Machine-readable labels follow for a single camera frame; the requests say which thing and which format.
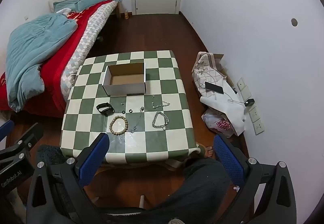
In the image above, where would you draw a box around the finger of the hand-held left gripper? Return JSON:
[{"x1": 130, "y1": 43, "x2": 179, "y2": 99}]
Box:
[
  {"x1": 0, "y1": 123, "x2": 44, "y2": 164},
  {"x1": 0, "y1": 120, "x2": 15, "y2": 142}
]

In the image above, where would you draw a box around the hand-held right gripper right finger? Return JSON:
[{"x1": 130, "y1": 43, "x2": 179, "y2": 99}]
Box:
[{"x1": 213, "y1": 133, "x2": 297, "y2": 224}]

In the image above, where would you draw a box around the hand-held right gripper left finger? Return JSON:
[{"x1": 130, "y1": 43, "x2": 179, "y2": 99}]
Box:
[{"x1": 26, "y1": 133, "x2": 110, "y2": 224}]

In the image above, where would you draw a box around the wooden bead bracelet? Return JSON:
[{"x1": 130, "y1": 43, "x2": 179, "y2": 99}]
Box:
[{"x1": 109, "y1": 116, "x2": 127, "y2": 135}]

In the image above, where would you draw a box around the black smart watch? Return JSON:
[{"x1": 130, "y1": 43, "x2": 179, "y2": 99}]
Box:
[{"x1": 96, "y1": 103, "x2": 115, "y2": 116}]

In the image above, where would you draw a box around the thick silver chain bracelet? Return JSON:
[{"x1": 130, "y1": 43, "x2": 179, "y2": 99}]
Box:
[{"x1": 152, "y1": 111, "x2": 169, "y2": 130}]

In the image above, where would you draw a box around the cardboard box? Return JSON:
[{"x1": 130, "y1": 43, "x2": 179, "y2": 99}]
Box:
[{"x1": 102, "y1": 62, "x2": 147, "y2": 96}]

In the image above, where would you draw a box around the person's bare foot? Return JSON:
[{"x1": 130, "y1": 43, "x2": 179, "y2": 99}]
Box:
[{"x1": 202, "y1": 145, "x2": 215, "y2": 159}]

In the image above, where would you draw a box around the dark fuzzy cloth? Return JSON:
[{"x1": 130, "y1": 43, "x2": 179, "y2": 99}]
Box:
[{"x1": 37, "y1": 145, "x2": 67, "y2": 167}]

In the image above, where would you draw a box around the white plastic bag red print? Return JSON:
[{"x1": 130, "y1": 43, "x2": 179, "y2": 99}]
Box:
[{"x1": 202, "y1": 109, "x2": 236, "y2": 138}]

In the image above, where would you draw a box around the person's dark trouser leg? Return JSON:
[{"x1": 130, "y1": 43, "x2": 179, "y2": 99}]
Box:
[{"x1": 142, "y1": 158, "x2": 240, "y2": 224}]

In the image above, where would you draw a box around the green checkered tablecloth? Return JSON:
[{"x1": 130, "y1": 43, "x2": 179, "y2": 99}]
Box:
[{"x1": 59, "y1": 50, "x2": 207, "y2": 165}]

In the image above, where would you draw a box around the red bed sheet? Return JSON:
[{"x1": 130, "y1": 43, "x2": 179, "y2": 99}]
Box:
[{"x1": 0, "y1": 2, "x2": 118, "y2": 118}]

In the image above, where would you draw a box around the black smartphone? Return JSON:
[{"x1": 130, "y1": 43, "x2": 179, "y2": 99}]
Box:
[{"x1": 205, "y1": 81, "x2": 225, "y2": 95}]

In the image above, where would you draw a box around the large blue blanket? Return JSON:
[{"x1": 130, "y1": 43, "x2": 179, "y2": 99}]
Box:
[{"x1": 5, "y1": 13, "x2": 78, "y2": 112}]

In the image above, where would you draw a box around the grey diamond pattern mattress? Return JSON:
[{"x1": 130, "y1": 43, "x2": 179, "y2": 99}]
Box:
[{"x1": 61, "y1": 1, "x2": 119, "y2": 101}]

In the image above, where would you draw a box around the white wall socket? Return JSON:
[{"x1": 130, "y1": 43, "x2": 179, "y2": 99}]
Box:
[
  {"x1": 248, "y1": 105, "x2": 261, "y2": 121},
  {"x1": 253, "y1": 120, "x2": 265, "y2": 136}
]

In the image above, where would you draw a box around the white charging cable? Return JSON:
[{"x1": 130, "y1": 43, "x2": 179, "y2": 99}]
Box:
[{"x1": 213, "y1": 87, "x2": 247, "y2": 106}]

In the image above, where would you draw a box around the thin silver necklace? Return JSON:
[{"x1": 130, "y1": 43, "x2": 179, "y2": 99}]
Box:
[{"x1": 128, "y1": 106, "x2": 145, "y2": 134}]

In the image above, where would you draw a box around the thin silver chain bracelet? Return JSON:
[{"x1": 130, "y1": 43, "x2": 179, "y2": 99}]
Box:
[{"x1": 151, "y1": 101, "x2": 171, "y2": 109}]

